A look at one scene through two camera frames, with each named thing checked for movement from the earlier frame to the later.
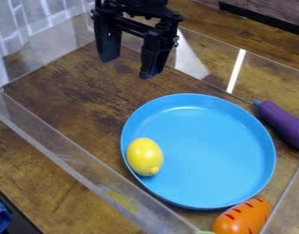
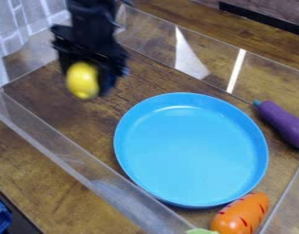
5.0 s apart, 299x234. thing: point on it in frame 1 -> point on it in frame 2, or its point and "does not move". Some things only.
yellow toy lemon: [144, 156] -> [82, 80]
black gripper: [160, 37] -> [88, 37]
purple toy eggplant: [287, 126] does not move
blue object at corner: [3, 218] does not move
